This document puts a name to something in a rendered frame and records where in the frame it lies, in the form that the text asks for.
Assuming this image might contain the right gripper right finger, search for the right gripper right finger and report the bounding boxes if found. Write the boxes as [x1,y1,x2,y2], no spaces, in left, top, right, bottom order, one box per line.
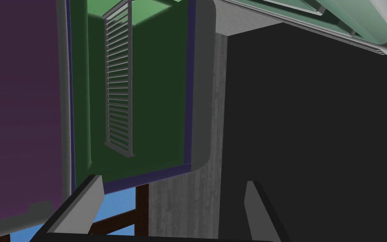
[243,180,291,242]

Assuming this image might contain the grey appliance with green interior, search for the grey appliance with green interior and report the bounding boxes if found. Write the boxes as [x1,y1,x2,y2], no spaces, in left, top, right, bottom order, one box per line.
[55,0,229,242]

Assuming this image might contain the purple appliance door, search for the purple appliance door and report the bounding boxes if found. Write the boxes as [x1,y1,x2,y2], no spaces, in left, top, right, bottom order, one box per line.
[0,0,73,237]

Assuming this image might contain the brown wooden frame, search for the brown wooden frame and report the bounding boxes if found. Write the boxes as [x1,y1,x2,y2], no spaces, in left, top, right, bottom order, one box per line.
[0,183,150,242]

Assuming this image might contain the grey wire rack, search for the grey wire rack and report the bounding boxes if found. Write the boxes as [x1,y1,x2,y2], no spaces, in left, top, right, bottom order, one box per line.
[102,0,135,158]

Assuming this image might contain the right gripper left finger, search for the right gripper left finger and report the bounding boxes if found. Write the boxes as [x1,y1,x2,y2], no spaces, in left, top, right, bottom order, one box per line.
[29,174,106,242]

